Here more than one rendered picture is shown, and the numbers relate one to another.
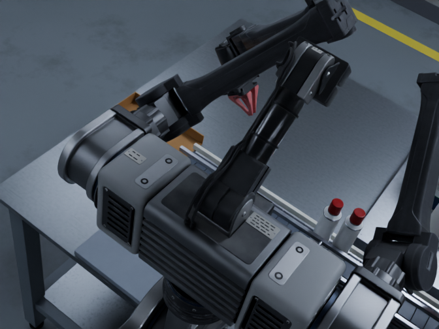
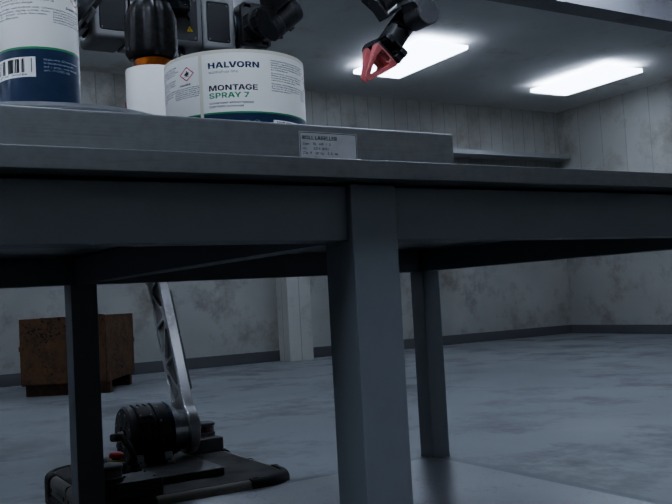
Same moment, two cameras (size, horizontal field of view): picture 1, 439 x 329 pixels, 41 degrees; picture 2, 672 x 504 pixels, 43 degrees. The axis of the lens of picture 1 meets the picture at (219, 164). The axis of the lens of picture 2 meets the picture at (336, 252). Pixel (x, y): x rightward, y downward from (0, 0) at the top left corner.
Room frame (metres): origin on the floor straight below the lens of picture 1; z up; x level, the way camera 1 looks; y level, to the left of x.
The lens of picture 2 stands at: (2.19, -1.68, 0.69)
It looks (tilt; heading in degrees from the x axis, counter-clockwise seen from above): 3 degrees up; 123
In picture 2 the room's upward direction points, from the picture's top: 3 degrees counter-clockwise
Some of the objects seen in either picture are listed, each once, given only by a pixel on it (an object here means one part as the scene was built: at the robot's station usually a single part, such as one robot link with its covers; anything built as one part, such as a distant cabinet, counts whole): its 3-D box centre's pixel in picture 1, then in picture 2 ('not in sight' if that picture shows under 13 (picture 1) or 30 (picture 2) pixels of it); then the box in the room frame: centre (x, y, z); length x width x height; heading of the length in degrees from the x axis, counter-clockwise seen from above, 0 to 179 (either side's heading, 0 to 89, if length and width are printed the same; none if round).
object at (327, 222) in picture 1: (326, 225); not in sight; (1.05, -0.33, 0.98); 0.05 x 0.05 x 0.20
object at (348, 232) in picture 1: (347, 234); not in sight; (1.04, -0.39, 0.98); 0.05 x 0.05 x 0.20
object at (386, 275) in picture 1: (375, 288); not in sight; (0.56, -0.29, 1.45); 0.09 x 0.08 x 0.12; 64
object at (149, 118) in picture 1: (140, 131); (260, 21); (0.77, 0.16, 1.45); 0.09 x 0.08 x 0.12; 64
